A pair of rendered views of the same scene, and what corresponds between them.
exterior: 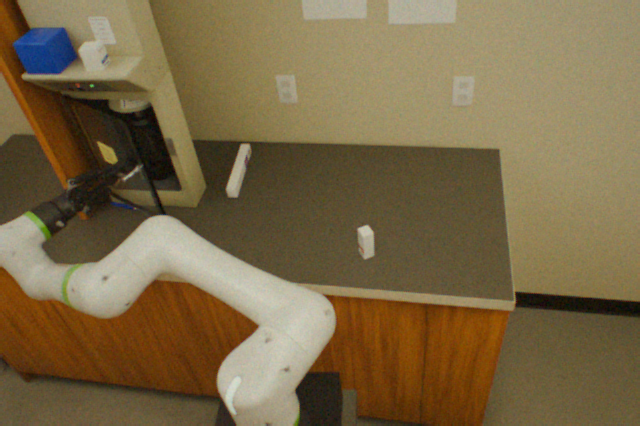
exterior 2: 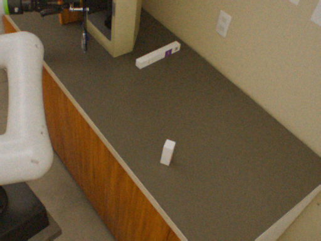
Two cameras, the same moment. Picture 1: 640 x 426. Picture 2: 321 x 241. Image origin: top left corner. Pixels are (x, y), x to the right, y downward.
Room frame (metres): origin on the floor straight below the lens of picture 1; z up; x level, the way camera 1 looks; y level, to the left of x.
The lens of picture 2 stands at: (0.38, -0.48, 2.03)
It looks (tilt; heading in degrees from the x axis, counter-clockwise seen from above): 47 degrees down; 29
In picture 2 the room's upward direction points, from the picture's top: 10 degrees clockwise
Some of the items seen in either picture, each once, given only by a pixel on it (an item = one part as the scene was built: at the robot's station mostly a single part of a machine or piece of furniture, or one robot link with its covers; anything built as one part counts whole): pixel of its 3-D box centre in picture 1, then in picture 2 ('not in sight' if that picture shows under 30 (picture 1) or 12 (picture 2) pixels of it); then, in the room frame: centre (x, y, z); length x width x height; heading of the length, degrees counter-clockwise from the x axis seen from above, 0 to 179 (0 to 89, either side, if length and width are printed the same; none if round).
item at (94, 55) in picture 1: (94, 55); not in sight; (1.40, 0.55, 1.54); 0.05 x 0.05 x 0.06; 83
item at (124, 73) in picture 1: (89, 82); not in sight; (1.41, 0.59, 1.46); 0.32 x 0.11 x 0.10; 75
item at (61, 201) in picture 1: (70, 202); (34, 3); (1.21, 0.70, 1.20); 0.09 x 0.07 x 0.08; 139
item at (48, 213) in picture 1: (49, 218); (16, 4); (1.15, 0.75, 1.20); 0.12 x 0.06 x 0.09; 49
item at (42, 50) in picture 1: (46, 50); not in sight; (1.44, 0.68, 1.56); 0.10 x 0.10 x 0.09; 75
